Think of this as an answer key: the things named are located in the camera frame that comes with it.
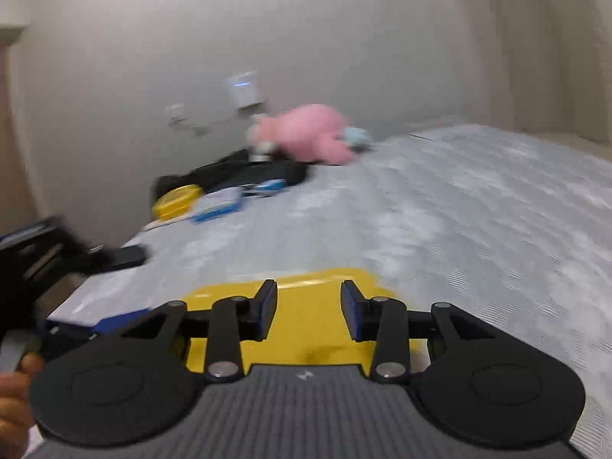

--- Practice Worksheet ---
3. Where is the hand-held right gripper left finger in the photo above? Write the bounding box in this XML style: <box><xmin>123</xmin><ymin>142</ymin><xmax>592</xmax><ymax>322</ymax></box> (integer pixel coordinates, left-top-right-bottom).
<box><xmin>119</xmin><ymin>278</ymin><xmax>279</xmax><ymax>384</ymax></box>

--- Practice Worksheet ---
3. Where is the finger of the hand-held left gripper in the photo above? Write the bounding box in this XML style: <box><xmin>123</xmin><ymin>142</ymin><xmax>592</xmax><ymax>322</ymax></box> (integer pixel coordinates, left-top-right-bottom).
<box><xmin>88</xmin><ymin>244</ymin><xmax>147</xmax><ymax>271</ymax></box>
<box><xmin>44</xmin><ymin>311</ymin><xmax>156</xmax><ymax>360</ymax></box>

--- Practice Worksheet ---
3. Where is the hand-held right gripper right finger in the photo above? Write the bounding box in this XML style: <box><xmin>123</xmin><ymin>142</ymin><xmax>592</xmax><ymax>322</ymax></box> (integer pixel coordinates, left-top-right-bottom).
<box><xmin>339</xmin><ymin>278</ymin><xmax>495</xmax><ymax>384</ymax></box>

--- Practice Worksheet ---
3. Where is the yellow container lid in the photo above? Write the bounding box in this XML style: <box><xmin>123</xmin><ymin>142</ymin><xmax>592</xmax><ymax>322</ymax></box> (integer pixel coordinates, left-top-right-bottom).
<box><xmin>184</xmin><ymin>268</ymin><xmax>399</xmax><ymax>379</ymax></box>

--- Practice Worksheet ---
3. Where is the person's left hand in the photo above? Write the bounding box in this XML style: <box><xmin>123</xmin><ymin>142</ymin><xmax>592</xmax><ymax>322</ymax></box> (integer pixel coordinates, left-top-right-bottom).
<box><xmin>0</xmin><ymin>351</ymin><xmax>45</xmax><ymax>459</ymax></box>

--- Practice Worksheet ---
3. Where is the small yellow box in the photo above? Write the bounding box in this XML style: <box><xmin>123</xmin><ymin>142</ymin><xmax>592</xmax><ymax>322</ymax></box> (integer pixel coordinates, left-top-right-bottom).
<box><xmin>151</xmin><ymin>184</ymin><xmax>204</xmax><ymax>223</ymax></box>

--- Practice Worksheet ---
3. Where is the blue white packet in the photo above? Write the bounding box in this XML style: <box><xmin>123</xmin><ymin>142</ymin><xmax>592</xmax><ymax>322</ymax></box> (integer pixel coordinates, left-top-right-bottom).
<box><xmin>190</xmin><ymin>187</ymin><xmax>245</xmax><ymax>225</ymax></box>

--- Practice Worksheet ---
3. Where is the black cloth bag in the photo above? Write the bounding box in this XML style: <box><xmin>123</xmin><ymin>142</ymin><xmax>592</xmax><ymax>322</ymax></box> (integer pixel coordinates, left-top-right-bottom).
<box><xmin>153</xmin><ymin>148</ymin><xmax>310</xmax><ymax>202</ymax></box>

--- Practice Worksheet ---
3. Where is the grey floral quilted mattress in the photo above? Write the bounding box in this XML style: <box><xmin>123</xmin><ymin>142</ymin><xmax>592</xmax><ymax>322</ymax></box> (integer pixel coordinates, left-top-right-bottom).
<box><xmin>48</xmin><ymin>123</ymin><xmax>612</xmax><ymax>459</ymax></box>

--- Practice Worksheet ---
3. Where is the pink plush toy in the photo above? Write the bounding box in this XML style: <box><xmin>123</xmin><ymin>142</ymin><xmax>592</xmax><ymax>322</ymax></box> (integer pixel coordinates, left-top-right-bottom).
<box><xmin>246</xmin><ymin>103</ymin><xmax>377</xmax><ymax>166</ymax></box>

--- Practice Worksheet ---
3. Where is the white wall switch panel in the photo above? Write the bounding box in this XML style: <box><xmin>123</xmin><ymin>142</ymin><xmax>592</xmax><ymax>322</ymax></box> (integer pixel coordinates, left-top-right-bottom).
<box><xmin>226</xmin><ymin>70</ymin><xmax>264</xmax><ymax>109</ymax></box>

